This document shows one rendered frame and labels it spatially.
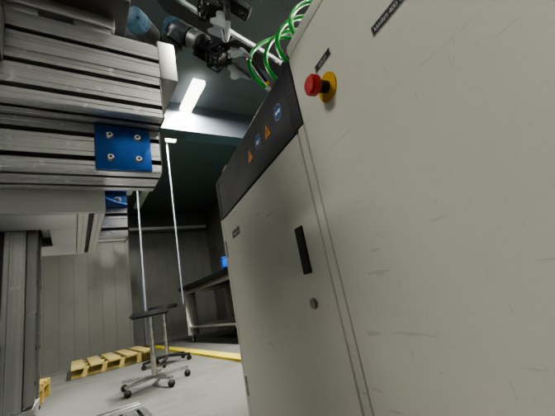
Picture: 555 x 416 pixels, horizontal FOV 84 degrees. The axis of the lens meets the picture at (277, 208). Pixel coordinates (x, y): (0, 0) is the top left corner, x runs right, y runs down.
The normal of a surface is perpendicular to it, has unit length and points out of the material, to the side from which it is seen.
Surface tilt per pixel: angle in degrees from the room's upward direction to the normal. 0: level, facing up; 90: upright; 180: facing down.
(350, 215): 90
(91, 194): 90
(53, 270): 90
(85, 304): 90
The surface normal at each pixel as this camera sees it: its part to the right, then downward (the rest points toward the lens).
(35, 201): 0.52, -0.33
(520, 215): -0.90, 0.06
